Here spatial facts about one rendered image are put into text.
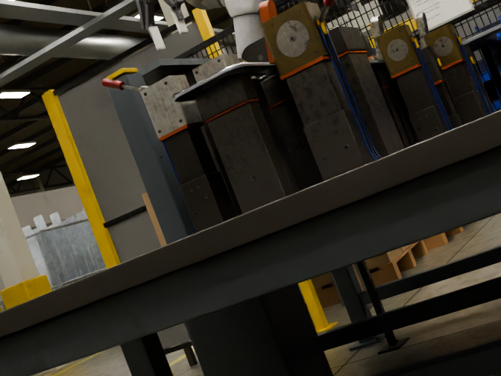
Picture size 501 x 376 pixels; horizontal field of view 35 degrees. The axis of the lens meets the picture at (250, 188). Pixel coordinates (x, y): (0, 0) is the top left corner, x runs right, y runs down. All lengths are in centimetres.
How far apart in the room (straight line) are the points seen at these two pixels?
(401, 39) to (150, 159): 77
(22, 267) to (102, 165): 483
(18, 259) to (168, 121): 816
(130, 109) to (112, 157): 317
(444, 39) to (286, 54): 101
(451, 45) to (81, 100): 316
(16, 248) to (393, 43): 806
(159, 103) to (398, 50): 74
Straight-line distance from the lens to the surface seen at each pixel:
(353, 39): 188
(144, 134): 198
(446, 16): 324
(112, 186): 518
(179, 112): 179
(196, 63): 221
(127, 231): 516
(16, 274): 989
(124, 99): 200
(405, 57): 225
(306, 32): 163
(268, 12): 169
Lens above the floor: 67
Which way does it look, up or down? 3 degrees up
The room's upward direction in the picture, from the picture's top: 21 degrees counter-clockwise
